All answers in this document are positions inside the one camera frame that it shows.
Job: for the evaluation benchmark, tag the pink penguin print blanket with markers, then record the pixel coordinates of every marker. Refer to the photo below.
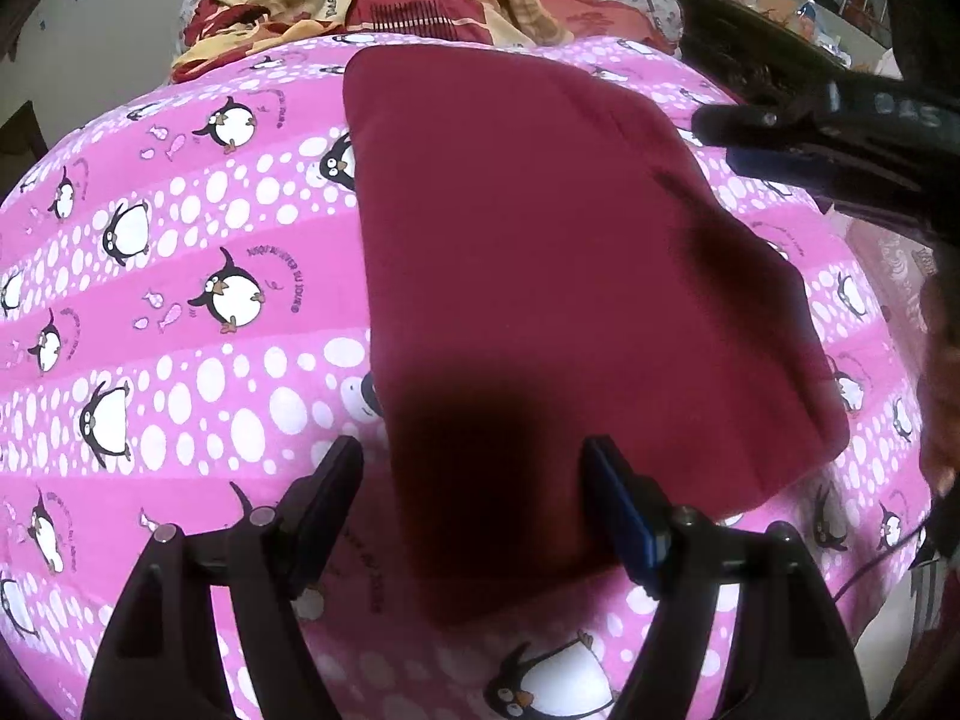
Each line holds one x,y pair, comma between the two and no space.
187,300

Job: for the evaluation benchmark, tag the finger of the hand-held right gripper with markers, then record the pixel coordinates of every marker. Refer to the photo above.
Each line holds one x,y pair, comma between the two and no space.
780,165
765,121

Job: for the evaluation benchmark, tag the maroon cloth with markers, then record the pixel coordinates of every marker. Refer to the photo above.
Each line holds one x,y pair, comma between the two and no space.
555,270

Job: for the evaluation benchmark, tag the person's right forearm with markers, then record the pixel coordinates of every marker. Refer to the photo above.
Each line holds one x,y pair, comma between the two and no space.
941,375

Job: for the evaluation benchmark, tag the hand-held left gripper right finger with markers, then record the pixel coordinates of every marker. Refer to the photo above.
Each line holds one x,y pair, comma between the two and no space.
619,510

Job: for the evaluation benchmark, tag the dark cluttered table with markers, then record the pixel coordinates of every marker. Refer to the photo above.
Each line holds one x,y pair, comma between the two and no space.
757,22

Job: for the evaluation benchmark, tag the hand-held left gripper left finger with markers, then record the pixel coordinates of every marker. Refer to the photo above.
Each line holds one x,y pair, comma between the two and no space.
330,491

